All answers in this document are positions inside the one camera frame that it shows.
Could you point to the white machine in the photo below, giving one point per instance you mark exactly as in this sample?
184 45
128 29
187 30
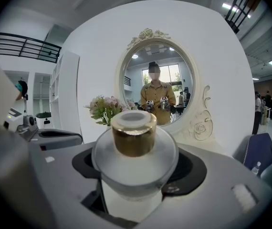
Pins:
44 121

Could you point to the blue chair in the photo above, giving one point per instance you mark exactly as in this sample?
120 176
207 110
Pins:
262 149

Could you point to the small grey round object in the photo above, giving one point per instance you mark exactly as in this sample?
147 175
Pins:
133 139

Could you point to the tall black railing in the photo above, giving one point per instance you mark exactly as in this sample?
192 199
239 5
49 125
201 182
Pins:
242 6

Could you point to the oval mirror cream frame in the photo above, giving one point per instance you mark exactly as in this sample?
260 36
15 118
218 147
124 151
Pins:
160 63

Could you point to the white shelf unit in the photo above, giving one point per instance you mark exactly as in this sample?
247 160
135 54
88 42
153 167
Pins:
66 92

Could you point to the long black railing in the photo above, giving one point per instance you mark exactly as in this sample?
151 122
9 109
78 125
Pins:
26 46

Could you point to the pink flower bouquet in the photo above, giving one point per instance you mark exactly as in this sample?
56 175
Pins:
105 106

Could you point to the clear water bottle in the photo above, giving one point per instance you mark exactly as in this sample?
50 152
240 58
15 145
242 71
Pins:
256 169

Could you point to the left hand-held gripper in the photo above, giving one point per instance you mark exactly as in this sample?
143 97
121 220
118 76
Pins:
28 124

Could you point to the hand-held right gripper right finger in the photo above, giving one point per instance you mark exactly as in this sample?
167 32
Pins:
217 187

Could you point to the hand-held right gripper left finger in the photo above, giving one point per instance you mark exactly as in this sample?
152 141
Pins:
59 175

